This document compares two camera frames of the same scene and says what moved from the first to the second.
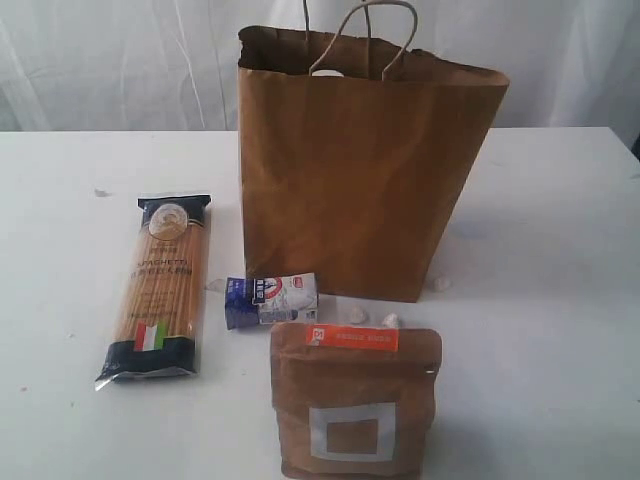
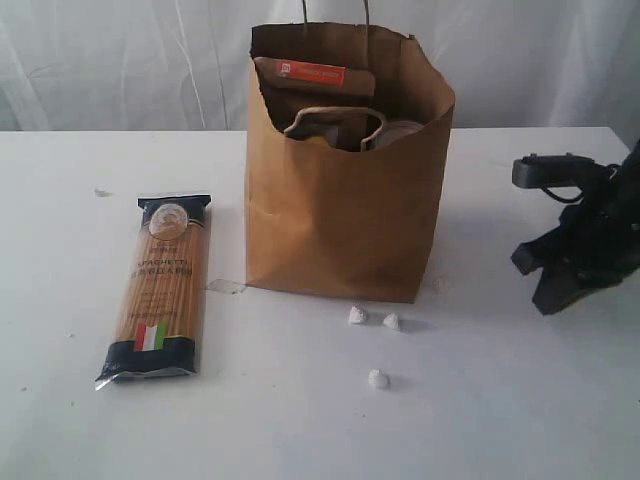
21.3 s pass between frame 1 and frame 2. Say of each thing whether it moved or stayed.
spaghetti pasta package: stayed
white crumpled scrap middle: stayed
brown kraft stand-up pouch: moved
